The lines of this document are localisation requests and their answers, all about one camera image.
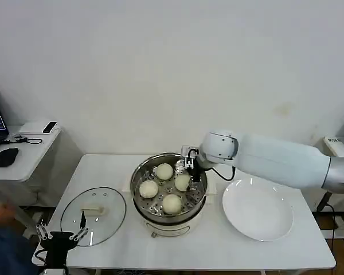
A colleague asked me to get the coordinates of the thin black desk cable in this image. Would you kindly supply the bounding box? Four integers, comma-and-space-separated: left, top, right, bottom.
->
2, 137, 43, 146

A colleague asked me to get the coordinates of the person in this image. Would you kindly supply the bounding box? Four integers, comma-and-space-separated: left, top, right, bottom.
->
0, 228, 34, 275

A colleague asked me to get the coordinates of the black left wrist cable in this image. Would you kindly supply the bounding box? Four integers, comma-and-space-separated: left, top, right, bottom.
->
33, 248, 49, 265

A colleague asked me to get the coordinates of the white side desk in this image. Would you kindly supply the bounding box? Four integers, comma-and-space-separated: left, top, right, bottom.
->
0, 125, 64, 207

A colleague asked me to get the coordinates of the steel steamer with white base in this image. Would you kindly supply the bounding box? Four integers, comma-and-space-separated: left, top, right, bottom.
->
122, 152, 218, 238

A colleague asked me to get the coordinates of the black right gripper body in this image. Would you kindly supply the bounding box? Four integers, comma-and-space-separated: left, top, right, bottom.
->
185, 156, 203, 174

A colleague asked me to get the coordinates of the black smartphone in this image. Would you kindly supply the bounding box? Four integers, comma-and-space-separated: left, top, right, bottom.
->
42, 121, 58, 134

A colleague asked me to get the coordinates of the black floor cable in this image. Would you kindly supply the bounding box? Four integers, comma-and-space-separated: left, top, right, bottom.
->
322, 202, 338, 254

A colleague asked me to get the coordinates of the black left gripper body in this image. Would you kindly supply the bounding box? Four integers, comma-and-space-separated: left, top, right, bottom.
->
39, 231, 79, 268

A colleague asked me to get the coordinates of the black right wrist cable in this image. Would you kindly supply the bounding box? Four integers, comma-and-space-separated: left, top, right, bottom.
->
209, 165, 236, 182

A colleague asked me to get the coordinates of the white round plate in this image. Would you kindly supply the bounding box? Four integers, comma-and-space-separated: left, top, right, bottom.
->
222, 178, 294, 242

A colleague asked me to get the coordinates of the white steamed bun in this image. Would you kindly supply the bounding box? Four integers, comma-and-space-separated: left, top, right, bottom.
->
162, 194, 182, 215
174, 174, 191, 192
156, 163, 174, 180
139, 180, 159, 199

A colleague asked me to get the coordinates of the person's hand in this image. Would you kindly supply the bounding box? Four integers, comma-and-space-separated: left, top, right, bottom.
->
0, 201, 17, 230

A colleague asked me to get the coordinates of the black computer mouse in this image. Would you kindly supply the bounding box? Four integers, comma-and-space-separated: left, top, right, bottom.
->
0, 147, 19, 168

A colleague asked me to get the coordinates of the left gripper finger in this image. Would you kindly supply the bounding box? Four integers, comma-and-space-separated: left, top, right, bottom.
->
35, 217, 53, 240
69, 210, 88, 242

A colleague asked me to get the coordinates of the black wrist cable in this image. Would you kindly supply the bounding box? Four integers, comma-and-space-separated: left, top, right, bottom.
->
209, 165, 236, 182
33, 248, 49, 265

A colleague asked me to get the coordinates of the glass lid with white handle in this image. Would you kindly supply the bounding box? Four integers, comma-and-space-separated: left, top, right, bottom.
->
60, 186, 127, 248

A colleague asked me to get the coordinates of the white table with label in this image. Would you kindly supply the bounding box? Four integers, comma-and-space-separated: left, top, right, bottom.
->
314, 134, 344, 244

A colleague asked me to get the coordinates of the flat white box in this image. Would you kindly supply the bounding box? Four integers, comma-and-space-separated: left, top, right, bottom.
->
18, 120, 60, 135

